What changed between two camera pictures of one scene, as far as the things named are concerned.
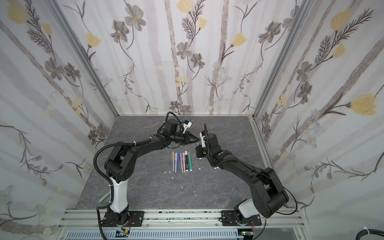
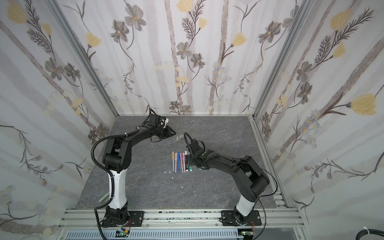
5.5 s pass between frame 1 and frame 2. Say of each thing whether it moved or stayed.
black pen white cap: stayed
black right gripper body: moved
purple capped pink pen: stayed
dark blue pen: stayed
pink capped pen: stayed
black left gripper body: moved
